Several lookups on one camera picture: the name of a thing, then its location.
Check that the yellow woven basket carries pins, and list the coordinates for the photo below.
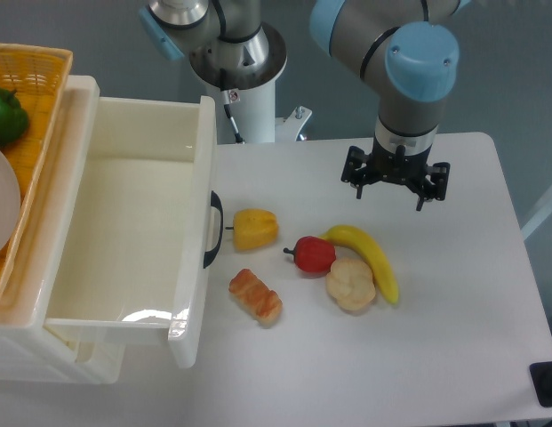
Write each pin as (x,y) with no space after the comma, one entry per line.
(39,75)

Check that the white open drawer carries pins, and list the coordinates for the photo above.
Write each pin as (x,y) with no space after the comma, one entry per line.
(135,263)

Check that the black drawer handle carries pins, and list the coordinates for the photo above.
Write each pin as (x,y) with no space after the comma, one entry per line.
(217,229)

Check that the red bell pepper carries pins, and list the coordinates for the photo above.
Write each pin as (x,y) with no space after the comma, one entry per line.
(312,254)

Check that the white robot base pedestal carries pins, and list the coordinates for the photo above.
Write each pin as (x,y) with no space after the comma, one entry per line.
(241,78)

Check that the green bell pepper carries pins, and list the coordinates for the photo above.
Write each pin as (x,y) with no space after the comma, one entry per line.
(14,120)

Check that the yellow banana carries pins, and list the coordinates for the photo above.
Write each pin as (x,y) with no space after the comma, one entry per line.
(369,250)

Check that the white plate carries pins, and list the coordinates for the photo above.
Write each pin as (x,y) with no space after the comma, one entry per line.
(9,201)

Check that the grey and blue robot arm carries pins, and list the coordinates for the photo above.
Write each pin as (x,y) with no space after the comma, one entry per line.
(398,48)

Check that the round pale bread roll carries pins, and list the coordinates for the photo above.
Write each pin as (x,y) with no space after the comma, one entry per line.
(350,284)

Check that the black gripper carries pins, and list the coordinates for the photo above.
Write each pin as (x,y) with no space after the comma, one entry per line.
(394,160)

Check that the black device at table edge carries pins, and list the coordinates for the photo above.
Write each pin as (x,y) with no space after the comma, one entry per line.
(541,374)

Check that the white plastic drawer cabinet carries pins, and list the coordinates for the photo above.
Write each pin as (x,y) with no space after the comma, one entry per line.
(29,352)

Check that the yellow bell pepper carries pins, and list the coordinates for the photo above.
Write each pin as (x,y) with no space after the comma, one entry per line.
(253,228)

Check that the square braided brown bread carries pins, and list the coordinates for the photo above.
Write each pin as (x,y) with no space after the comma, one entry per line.
(255,297)

